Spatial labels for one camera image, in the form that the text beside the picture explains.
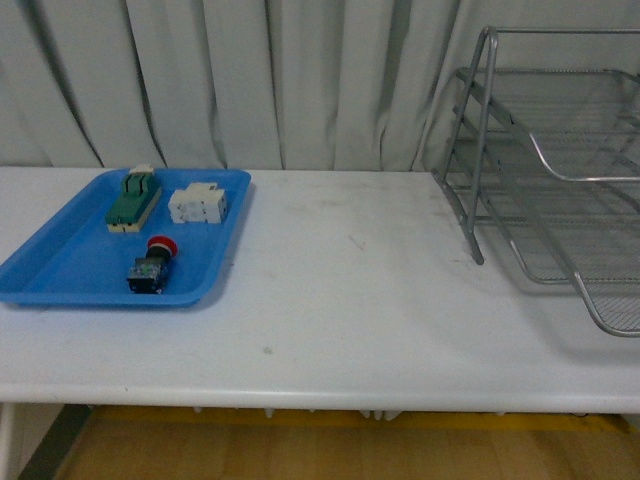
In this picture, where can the silver mesh tray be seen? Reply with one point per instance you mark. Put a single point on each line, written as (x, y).
(580, 126)
(613, 308)
(557, 229)

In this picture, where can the red emergency stop button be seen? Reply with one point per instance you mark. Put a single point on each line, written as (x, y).
(150, 273)

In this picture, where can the white circuit breaker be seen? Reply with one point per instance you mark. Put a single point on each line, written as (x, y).
(200, 202)

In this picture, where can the white curtain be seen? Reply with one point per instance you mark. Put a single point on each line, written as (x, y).
(298, 85)

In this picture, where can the blue plastic tray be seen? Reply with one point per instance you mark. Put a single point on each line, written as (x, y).
(74, 260)

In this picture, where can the silver wire rack frame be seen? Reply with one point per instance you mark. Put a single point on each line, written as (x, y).
(485, 58)

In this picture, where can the green knife switch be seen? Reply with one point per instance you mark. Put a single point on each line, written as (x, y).
(140, 191)

